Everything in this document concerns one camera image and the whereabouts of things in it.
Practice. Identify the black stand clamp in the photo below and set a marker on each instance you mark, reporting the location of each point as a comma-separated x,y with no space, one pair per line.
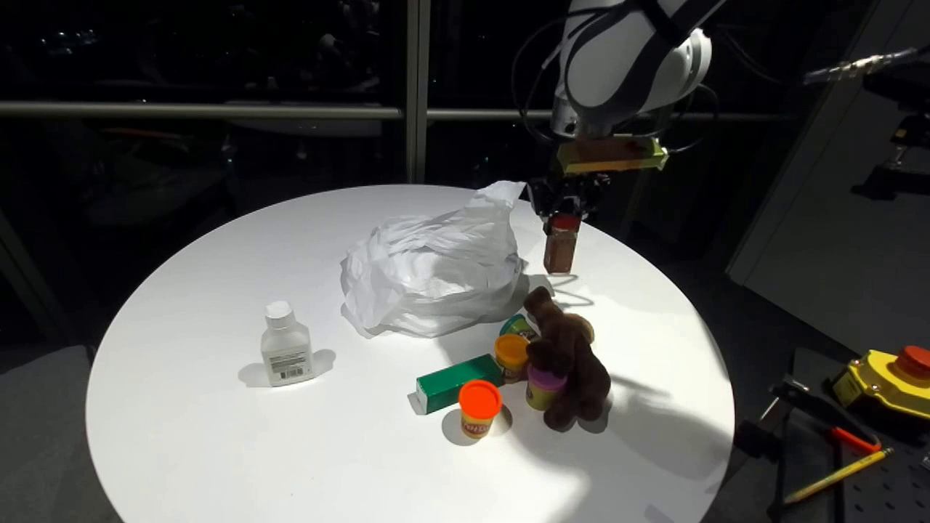
901,135

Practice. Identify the clear bottle white cap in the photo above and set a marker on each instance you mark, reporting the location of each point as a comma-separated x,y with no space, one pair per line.
285,350

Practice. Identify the purple lid dough container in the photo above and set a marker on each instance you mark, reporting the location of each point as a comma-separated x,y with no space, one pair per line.
541,383

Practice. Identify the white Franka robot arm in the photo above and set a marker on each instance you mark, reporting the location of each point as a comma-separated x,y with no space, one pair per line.
619,59

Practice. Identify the metal window railing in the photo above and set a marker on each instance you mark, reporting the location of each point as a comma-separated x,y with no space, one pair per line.
192,112

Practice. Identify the grey cabinet panel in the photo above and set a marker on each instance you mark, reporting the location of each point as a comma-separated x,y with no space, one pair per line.
823,192

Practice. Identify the green block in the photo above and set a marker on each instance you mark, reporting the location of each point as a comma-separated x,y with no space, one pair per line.
454,380

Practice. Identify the black perforated mounting board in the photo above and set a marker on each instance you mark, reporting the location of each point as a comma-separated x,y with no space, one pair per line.
872,482

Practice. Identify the wrist camera on wooden plate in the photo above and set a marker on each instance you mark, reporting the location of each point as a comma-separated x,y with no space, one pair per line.
612,155

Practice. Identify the white plastic bag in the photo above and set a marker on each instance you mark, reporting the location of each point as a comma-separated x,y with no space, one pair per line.
438,266

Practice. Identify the yellow-orange lid dough container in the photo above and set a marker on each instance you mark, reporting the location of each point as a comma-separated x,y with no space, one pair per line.
510,351

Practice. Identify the yellow pencil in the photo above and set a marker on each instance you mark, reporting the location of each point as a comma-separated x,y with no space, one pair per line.
839,473

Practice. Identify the brown spice jar red lid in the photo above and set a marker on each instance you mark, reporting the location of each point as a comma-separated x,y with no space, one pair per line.
561,248

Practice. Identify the yellow emergency stop box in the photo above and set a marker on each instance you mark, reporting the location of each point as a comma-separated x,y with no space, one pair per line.
887,379

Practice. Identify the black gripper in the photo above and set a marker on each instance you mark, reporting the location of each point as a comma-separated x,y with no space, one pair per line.
572,186

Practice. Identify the red-orange lid dough container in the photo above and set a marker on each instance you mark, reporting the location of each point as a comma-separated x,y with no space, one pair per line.
480,401

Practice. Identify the brown reindeer plush toy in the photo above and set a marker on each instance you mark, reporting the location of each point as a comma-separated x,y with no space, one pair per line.
576,364

